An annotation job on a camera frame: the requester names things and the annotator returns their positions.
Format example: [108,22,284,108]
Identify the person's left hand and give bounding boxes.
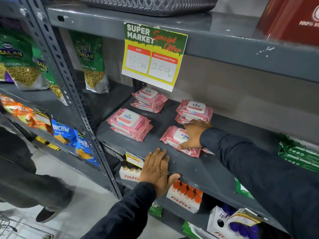
[138,148,181,199]

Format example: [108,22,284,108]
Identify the person's right hand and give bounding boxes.
[178,119,213,150]

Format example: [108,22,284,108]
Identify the pink wet wipes packet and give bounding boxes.
[160,125,202,158]

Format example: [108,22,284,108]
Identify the person's right forearm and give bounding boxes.
[199,127,319,239]

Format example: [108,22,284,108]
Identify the person's left forearm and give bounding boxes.
[80,182,157,239]

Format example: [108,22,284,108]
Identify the small yellow price tag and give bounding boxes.
[124,151,145,169]

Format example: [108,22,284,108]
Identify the group of brown capped bottles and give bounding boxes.
[121,160,142,173]

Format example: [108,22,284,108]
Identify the row of orange capped bottles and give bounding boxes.
[172,180,204,204]

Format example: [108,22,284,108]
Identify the white box of orange bottles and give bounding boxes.
[166,180,204,214]

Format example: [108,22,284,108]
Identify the white box of brown bottles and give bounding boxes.
[119,160,143,183]

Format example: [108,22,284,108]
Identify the stacks of pink wipes packs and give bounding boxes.
[107,87,215,155]

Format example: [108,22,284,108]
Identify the green white packet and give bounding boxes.
[181,221,213,239]

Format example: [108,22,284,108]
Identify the blue snack packet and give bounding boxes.
[74,132,99,167]
[51,118,78,147]

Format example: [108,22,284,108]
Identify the white box of purple bottles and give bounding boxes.
[207,205,260,239]

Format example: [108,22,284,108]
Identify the grey metal shelf rack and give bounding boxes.
[26,0,319,239]
[0,0,117,197]

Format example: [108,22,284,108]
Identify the cluster of purple bottles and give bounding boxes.
[220,203,260,239]

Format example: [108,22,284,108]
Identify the yellow green price sign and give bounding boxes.
[121,22,188,92]

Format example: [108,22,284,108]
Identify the orange snack packet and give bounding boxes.
[32,109,54,135]
[0,94,20,115]
[15,104,36,128]

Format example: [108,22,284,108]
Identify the green snack bag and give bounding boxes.
[32,47,68,106]
[0,27,49,91]
[69,31,110,94]

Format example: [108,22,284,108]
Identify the stack of green packets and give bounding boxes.
[277,133,319,173]

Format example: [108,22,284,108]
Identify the grey woven basket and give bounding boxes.
[78,0,220,17]

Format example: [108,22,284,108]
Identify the red carton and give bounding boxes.
[257,0,319,47]

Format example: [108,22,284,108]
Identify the wire shopping basket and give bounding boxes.
[0,215,54,239]

